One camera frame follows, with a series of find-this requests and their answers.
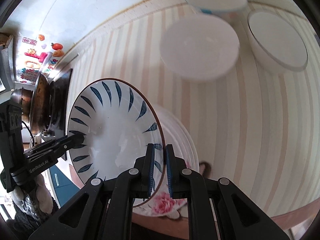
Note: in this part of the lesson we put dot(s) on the black wok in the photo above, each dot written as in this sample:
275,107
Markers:
39,110

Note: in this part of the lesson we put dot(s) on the colourful wall stickers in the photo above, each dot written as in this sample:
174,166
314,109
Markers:
36,55

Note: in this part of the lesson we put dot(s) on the black gas stove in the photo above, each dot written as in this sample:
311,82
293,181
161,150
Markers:
56,124

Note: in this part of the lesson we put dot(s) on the black range hood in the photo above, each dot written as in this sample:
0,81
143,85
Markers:
7,63

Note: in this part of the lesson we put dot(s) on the white bowl dark rim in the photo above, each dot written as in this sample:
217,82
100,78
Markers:
275,43

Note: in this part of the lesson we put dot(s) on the steel steamer pot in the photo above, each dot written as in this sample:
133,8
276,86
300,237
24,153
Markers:
23,97

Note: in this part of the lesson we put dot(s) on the white plate pink flowers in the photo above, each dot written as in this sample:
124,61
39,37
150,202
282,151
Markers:
162,204

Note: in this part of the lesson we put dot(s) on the plain white bowl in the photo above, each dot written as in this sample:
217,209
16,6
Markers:
200,47

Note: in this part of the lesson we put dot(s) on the striped cat table mat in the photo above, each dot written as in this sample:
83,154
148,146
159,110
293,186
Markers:
257,129

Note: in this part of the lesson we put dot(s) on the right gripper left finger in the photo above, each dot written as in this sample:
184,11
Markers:
102,209

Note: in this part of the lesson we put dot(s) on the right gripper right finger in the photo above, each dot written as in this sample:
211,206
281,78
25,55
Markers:
218,209

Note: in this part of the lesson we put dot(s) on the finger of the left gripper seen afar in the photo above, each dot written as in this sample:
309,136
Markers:
48,152

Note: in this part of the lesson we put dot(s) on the white plate blue leaf pattern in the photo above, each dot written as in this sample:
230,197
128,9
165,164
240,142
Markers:
117,123

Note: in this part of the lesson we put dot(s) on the white bowl blue rim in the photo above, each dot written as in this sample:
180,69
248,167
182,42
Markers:
228,10

